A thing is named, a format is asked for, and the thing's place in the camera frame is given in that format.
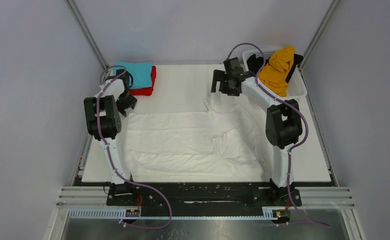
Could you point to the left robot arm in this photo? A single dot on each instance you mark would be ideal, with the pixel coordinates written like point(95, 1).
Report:
point(104, 115)

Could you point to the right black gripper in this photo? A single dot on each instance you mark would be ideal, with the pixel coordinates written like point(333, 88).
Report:
point(223, 81)

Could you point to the white t shirt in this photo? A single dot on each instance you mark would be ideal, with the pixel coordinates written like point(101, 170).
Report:
point(221, 144)

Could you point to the right metal frame post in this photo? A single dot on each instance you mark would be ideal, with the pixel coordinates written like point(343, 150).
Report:
point(321, 28)

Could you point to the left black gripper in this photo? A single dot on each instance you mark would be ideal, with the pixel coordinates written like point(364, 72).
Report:
point(130, 102)

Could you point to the yellow t shirt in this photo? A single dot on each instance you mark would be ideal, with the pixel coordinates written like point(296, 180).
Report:
point(274, 73)

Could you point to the white slotted cable duct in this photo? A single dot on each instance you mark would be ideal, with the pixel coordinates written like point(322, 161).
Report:
point(125, 214)

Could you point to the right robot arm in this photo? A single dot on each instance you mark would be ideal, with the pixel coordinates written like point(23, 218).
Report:
point(283, 125)

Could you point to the folded cyan t shirt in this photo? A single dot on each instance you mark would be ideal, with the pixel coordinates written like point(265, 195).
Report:
point(141, 73)

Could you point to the white plastic basket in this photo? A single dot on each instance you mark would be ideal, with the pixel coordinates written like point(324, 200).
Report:
point(296, 87)

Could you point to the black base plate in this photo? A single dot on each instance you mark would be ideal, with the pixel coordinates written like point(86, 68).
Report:
point(203, 199)

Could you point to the metal frame post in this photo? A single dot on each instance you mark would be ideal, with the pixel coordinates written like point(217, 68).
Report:
point(321, 28)
point(75, 11)

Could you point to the left metal frame post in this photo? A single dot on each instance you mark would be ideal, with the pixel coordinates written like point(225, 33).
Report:
point(75, 11)

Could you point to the black t shirt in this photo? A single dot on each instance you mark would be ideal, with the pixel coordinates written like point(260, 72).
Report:
point(254, 63)

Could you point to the folded red t shirt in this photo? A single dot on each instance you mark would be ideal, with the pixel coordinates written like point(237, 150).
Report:
point(147, 91)

